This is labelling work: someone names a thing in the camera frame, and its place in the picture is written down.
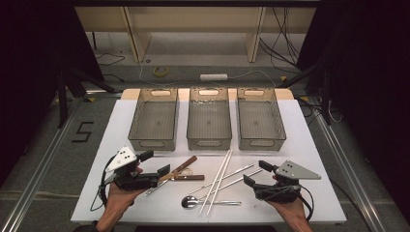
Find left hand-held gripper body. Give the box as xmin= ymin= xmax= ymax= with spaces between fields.
xmin=105 ymin=146 xmax=161 ymax=191

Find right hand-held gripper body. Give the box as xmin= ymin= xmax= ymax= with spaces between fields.
xmin=253 ymin=159 xmax=322 ymax=204

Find metal chopstick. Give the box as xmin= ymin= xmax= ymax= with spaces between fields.
xmin=189 ymin=163 xmax=255 ymax=195
xmin=196 ymin=168 xmax=264 ymax=201

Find small wooden spoon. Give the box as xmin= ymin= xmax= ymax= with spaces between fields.
xmin=159 ymin=165 xmax=196 ymax=182

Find brown-handled knife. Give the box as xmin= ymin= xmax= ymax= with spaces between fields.
xmin=144 ymin=155 xmax=198 ymax=197

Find white chopstick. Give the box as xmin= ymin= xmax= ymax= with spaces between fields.
xmin=198 ymin=149 xmax=231 ymax=216
xmin=206 ymin=149 xmax=234 ymax=217

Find translucent grey storage bin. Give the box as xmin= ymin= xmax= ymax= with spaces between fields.
xmin=128 ymin=88 xmax=180 ymax=152
xmin=187 ymin=87 xmax=233 ymax=151
xmin=236 ymin=87 xmax=287 ymax=152

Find metal spoon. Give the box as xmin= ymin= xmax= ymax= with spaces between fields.
xmin=181 ymin=194 xmax=243 ymax=209

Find person's right hand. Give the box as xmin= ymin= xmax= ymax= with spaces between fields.
xmin=266 ymin=195 xmax=309 ymax=223

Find person's left hand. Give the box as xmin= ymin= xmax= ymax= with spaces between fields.
xmin=105 ymin=184 xmax=148 ymax=217

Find white table cover sheet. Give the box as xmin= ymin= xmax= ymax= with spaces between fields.
xmin=70 ymin=98 xmax=347 ymax=225

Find black metal stand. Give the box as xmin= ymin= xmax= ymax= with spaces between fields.
xmin=56 ymin=66 xmax=117 ymax=130
xmin=277 ymin=61 xmax=333 ymax=126

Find white power strip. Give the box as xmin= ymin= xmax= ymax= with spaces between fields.
xmin=199 ymin=73 xmax=229 ymax=82

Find dark curtain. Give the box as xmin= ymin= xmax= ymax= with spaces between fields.
xmin=0 ymin=0 xmax=104 ymax=188
xmin=296 ymin=0 xmax=410 ymax=223

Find light wooden shelf unit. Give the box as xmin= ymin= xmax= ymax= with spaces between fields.
xmin=74 ymin=6 xmax=317 ymax=64

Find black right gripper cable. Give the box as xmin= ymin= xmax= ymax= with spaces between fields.
xmin=267 ymin=185 xmax=315 ymax=223

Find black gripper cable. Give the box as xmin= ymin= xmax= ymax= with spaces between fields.
xmin=90 ymin=154 xmax=117 ymax=212
xmin=267 ymin=185 xmax=315 ymax=223

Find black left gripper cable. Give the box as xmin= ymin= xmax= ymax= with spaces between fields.
xmin=90 ymin=154 xmax=117 ymax=212

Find aluminium floor rail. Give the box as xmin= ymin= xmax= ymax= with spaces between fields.
xmin=0 ymin=96 xmax=80 ymax=232
xmin=313 ymin=112 xmax=388 ymax=232

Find thin black floor cable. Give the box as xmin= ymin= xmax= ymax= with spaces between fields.
xmin=328 ymin=177 xmax=371 ymax=232
xmin=95 ymin=52 xmax=126 ymax=67

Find tangled floor cables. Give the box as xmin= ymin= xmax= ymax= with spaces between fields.
xmin=298 ymin=96 xmax=342 ymax=127

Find black cable bundle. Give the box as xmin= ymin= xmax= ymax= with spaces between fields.
xmin=259 ymin=7 xmax=303 ymax=71

